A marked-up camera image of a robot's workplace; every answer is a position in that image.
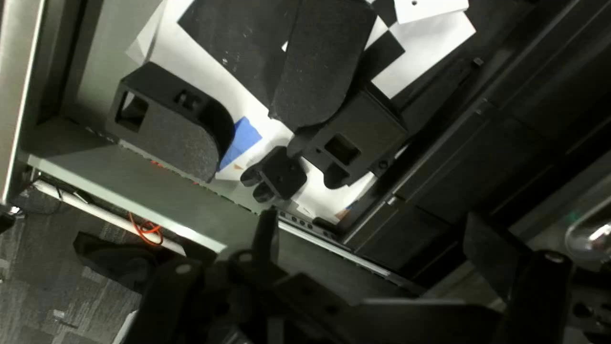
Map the small black part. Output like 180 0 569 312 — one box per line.
241 147 308 203

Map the black cube part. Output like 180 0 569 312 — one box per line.
105 63 235 182

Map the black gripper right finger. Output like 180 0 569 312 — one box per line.
460 212 611 344

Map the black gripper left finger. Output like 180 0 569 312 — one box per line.
124 208 357 344

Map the open grey drawer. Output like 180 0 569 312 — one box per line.
2 0 611 294

